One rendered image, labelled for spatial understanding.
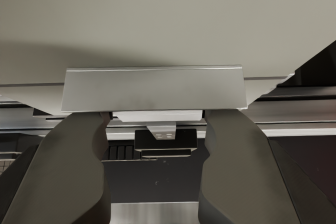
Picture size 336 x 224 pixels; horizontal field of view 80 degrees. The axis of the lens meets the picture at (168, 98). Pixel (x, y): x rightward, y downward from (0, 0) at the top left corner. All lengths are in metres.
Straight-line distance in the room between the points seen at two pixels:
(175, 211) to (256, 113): 0.33
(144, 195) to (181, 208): 0.51
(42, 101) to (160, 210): 0.13
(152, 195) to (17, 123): 0.43
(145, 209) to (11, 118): 0.43
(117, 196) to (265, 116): 0.51
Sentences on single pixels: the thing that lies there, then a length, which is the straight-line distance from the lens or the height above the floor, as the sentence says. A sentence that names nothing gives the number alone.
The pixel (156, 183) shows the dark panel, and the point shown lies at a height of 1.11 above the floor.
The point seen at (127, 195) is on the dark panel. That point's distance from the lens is 0.73.
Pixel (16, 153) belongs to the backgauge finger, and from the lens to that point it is 0.51.
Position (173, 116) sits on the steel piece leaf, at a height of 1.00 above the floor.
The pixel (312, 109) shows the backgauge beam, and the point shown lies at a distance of 0.55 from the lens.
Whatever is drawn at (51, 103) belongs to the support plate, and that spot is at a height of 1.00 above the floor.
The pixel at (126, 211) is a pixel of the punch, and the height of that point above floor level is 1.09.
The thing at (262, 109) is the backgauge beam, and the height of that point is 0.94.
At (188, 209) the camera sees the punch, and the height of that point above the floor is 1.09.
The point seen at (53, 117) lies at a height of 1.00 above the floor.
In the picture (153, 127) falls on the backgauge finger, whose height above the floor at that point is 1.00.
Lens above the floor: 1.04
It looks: 17 degrees down
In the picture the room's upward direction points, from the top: 179 degrees clockwise
